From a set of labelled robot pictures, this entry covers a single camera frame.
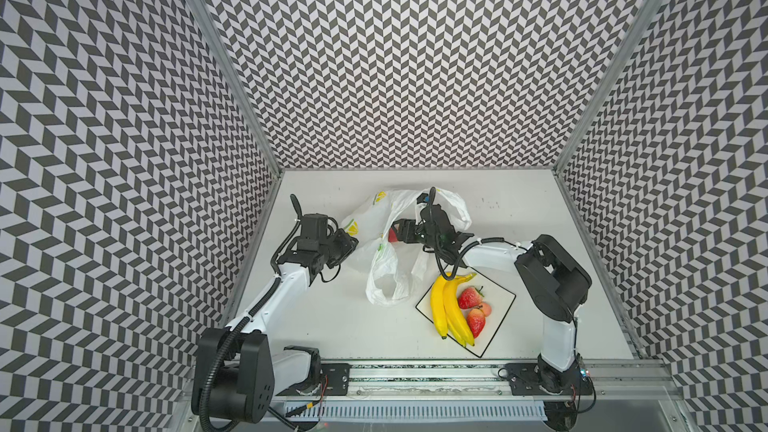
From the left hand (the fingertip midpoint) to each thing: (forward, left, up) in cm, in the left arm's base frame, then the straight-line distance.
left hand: (358, 241), depth 85 cm
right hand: (+6, -11, -4) cm, 13 cm away
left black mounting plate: (-33, +4, -10) cm, 34 cm away
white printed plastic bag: (-10, -11, +6) cm, 16 cm away
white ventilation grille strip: (-39, -20, -11) cm, 45 cm away
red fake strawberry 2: (+2, -10, -1) cm, 10 cm away
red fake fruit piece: (-20, -32, -6) cm, 38 cm away
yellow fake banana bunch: (-18, -25, -6) cm, 31 cm away
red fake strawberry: (-14, -32, -8) cm, 35 cm away
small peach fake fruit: (-17, -36, -8) cm, 40 cm away
